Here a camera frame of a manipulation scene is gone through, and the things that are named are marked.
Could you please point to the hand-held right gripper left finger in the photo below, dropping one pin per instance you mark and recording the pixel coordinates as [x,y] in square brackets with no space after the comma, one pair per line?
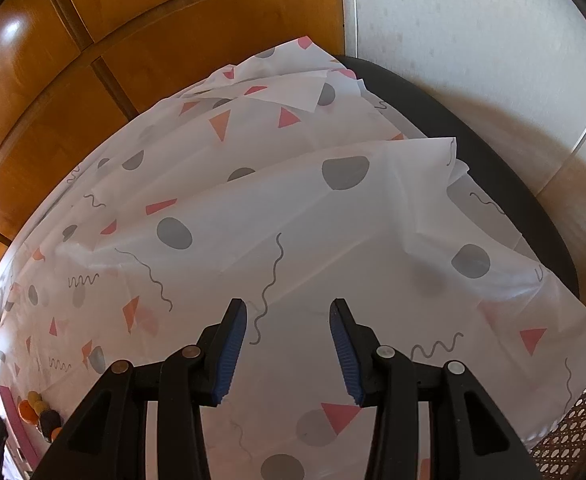
[229,355]

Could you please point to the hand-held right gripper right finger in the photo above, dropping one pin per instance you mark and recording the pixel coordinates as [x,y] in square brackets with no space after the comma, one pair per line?
[347,355]

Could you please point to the pink strip object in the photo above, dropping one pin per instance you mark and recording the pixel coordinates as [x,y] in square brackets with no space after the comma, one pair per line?
[19,425]

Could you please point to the white patterned tablecloth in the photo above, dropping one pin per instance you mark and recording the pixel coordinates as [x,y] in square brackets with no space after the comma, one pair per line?
[273,220]

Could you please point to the rattan chair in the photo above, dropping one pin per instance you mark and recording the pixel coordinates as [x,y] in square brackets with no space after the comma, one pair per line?
[580,410]

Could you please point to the black table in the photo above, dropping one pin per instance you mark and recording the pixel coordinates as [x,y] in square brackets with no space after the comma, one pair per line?
[483,150]

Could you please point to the white wall trim strip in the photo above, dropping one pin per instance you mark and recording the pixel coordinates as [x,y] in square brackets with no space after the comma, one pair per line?
[350,5]

